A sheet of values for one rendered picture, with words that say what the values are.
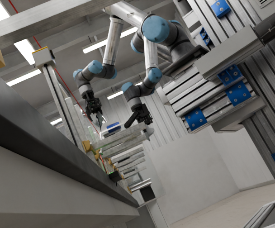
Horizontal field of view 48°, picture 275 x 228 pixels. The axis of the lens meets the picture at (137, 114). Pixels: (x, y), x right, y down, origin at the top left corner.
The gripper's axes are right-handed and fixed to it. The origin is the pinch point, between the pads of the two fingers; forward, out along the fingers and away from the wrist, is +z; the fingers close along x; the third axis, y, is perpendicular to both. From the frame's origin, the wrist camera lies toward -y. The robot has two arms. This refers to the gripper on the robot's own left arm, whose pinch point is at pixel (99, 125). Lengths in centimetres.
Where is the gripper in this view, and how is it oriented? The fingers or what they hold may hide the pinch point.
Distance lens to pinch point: 176.3
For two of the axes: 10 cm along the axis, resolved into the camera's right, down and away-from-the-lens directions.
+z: 4.0, 8.6, -3.1
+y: 2.7, -4.3, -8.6
